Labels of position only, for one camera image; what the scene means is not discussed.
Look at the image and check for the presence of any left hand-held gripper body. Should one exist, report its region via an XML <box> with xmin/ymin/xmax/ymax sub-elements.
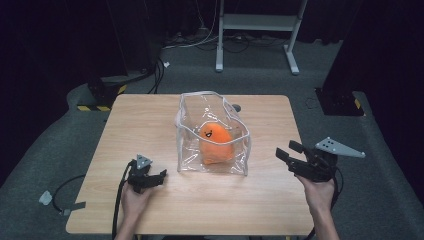
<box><xmin>126</xmin><ymin>153</ymin><xmax>159</xmax><ymax>195</ymax></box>

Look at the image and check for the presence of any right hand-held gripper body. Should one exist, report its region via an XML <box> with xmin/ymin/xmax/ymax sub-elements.
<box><xmin>287</xmin><ymin>136</ymin><xmax>367</xmax><ymax>184</ymax></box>

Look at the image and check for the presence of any orange plush toy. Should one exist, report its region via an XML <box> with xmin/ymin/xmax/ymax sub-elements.
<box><xmin>198</xmin><ymin>121</ymin><xmax>236</xmax><ymax>166</ymax></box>

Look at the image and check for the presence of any clear plastic bag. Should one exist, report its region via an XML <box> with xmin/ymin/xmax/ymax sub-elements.
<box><xmin>175</xmin><ymin>90</ymin><xmax>252</xmax><ymax>177</ymax></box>

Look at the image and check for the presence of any person's right hand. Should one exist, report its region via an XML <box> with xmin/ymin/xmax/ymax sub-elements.
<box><xmin>296</xmin><ymin>174</ymin><xmax>336</xmax><ymax>215</ymax></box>

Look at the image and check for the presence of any person's left hand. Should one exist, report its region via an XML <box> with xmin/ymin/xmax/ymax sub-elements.
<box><xmin>120</xmin><ymin>182</ymin><xmax>153</xmax><ymax>223</ymax></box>

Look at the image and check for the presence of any black yellow-striped stand base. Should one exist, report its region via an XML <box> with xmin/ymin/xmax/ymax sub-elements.
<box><xmin>314</xmin><ymin>87</ymin><xmax>365</xmax><ymax>117</ymax></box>
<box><xmin>76</xmin><ymin>74</ymin><xmax>128</xmax><ymax>113</ymax></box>

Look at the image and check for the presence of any grey tape strip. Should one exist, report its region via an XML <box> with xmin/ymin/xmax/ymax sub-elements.
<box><xmin>61</xmin><ymin>201</ymin><xmax>87</xmax><ymax>217</ymax></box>

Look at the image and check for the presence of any light grey tape piece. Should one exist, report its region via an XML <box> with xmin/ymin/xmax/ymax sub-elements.
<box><xmin>38</xmin><ymin>190</ymin><xmax>54</xmax><ymax>206</ymax></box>

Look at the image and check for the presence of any white metal stand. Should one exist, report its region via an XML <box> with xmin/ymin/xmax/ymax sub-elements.
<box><xmin>215</xmin><ymin>0</ymin><xmax>309</xmax><ymax>76</ymax></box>

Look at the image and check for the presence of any black curtain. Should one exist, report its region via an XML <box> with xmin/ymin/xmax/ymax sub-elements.
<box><xmin>320</xmin><ymin>0</ymin><xmax>424</xmax><ymax>201</ymax></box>
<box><xmin>0</xmin><ymin>0</ymin><xmax>162</xmax><ymax>178</ymax></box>

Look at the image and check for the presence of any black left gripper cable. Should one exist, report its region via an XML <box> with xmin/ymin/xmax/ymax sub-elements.
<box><xmin>111</xmin><ymin>159</ymin><xmax>135</xmax><ymax>240</ymax></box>

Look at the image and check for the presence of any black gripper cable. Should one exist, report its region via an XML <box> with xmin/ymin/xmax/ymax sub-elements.
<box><xmin>111</xmin><ymin>159</ymin><xmax>135</xmax><ymax>240</ymax></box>
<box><xmin>303</xmin><ymin>165</ymin><xmax>345</xmax><ymax>240</ymax></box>

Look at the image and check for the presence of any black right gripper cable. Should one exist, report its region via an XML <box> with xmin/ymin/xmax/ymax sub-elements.
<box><xmin>303</xmin><ymin>165</ymin><xmax>345</xmax><ymax>240</ymax></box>

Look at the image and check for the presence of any black floor cable loop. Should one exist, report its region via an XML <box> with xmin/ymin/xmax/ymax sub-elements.
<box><xmin>52</xmin><ymin>174</ymin><xmax>86</xmax><ymax>213</ymax></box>

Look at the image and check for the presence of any black floor cable bundle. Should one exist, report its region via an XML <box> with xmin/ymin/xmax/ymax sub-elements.
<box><xmin>147</xmin><ymin>57</ymin><xmax>166</xmax><ymax>95</ymax></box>

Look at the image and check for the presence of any tangle of floor cables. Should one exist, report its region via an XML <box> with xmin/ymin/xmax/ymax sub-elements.
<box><xmin>161</xmin><ymin>28</ymin><xmax>288</xmax><ymax>55</ymax></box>

